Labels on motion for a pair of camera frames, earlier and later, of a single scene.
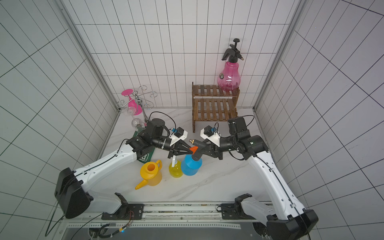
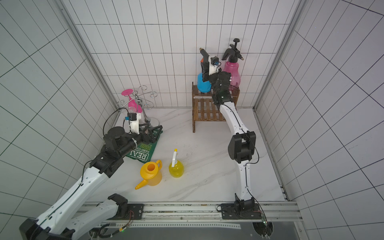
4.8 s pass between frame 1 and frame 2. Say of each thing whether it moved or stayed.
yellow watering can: stayed
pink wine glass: stayed
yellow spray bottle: stayed
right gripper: moved
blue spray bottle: moved
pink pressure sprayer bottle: stayed
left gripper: moved
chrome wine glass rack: stayed
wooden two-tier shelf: stayed
